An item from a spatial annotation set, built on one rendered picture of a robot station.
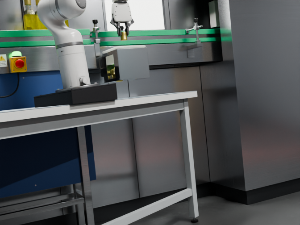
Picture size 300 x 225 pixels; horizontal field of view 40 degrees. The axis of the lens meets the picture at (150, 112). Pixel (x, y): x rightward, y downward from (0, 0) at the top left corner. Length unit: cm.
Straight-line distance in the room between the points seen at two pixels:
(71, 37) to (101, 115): 36
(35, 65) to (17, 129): 62
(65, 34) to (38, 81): 43
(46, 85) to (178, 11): 113
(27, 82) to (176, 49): 94
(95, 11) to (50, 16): 75
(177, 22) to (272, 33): 62
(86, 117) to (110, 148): 82
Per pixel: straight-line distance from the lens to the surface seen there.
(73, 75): 180
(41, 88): 218
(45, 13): 189
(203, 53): 269
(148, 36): 253
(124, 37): 224
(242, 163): 266
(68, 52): 181
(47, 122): 168
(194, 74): 288
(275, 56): 284
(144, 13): 273
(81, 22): 255
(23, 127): 162
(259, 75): 273
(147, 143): 270
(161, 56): 252
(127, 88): 264
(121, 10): 225
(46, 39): 221
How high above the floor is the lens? 77
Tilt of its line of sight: 3 degrees down
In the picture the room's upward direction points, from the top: 6 degrees counter-clockwise
